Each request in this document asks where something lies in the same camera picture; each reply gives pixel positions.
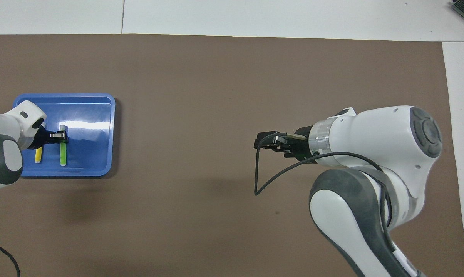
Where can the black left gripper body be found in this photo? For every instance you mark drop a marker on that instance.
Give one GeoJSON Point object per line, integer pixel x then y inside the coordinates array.
{"type": "Point", "coordinates": [42, 137]}

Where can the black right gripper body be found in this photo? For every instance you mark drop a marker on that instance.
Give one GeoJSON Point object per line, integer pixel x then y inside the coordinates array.
{"type": "Point", "coordinates": [299, 144]}

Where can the green highlighter pen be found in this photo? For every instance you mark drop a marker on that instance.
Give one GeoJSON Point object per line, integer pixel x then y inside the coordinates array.
{"type": "Point", "coordinates": [63, 154]}

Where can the yellow highlighter pen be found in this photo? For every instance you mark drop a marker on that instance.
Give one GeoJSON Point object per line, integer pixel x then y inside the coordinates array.
{"type": "Point", "coordinates": [38, 156]}

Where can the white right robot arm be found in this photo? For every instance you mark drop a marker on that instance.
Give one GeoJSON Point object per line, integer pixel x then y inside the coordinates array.
{"type": "Point", "coordinates": [370, 134]}

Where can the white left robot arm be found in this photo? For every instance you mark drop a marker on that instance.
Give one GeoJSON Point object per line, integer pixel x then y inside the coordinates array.
{"type": "Point", "coordinates": [4, 127]}

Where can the blue plastic tray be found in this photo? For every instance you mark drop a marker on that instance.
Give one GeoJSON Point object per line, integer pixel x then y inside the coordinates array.
{"type": "Point", "coordinates": [89, 154]}

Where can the brown table mat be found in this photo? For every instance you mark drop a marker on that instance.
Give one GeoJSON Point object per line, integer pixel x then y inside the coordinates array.
{"type": "Point", "coordinates": [178, 211]}

